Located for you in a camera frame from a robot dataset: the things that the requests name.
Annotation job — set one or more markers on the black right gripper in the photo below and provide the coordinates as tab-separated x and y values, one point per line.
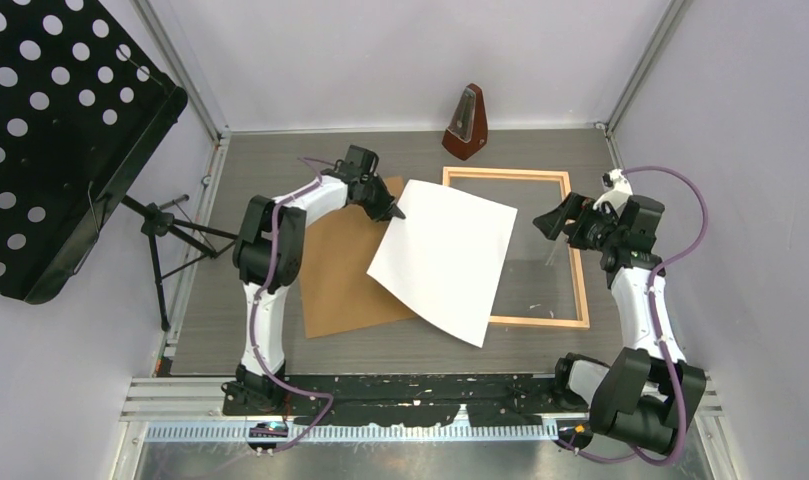
573	207

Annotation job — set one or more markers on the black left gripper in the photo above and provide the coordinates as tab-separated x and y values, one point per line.
382	212

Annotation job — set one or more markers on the clear acrylic sheet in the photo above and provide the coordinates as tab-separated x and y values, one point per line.
537	283

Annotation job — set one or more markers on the light wooden picture frame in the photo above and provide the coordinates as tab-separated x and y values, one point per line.
562	179

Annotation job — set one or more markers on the landscape photo print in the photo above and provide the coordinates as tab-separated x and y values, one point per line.
444	259

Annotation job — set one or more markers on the brown cardboard backing board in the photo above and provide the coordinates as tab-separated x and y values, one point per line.
337	293

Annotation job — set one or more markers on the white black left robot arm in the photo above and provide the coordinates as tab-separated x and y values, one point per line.
268	255

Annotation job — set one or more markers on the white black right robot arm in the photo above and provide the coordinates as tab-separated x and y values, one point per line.
649	394

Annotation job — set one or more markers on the brown wooden metronome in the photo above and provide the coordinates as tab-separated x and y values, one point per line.
467	132

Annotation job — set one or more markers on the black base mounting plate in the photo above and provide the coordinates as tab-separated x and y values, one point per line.
403	400

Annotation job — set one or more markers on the black tripod stand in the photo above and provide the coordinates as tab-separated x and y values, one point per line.
157	223

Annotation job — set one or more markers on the black perforated music stand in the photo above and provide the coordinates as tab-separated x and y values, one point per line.
82	110

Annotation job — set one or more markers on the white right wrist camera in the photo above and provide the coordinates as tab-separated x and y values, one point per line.
617	190

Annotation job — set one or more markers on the aluminium rail front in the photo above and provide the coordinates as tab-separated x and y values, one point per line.
190	409

